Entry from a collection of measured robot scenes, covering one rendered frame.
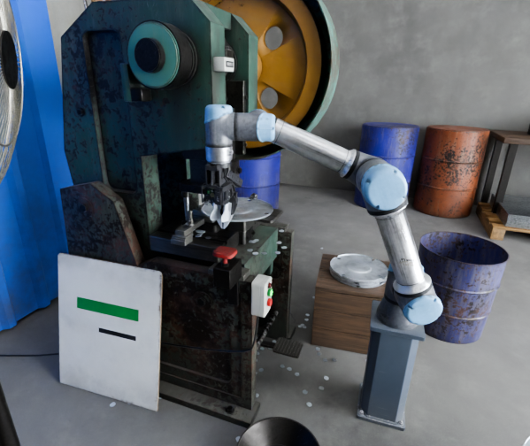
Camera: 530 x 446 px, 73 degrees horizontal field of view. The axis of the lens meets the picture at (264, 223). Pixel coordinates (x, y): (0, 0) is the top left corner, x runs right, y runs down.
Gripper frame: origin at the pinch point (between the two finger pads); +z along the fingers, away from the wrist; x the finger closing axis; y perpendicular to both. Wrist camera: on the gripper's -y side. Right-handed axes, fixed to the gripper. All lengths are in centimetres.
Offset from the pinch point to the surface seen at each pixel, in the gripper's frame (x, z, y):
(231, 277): 3.0, 17.5, 1.8
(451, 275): 80, 46, -87
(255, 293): 8.5, 26.2, -5.3
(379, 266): 46, 47, -84
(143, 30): -25, -54, -1
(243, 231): -6.2, 14.3, -28.0
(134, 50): -29, -49, -1
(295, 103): 1, -33, -68
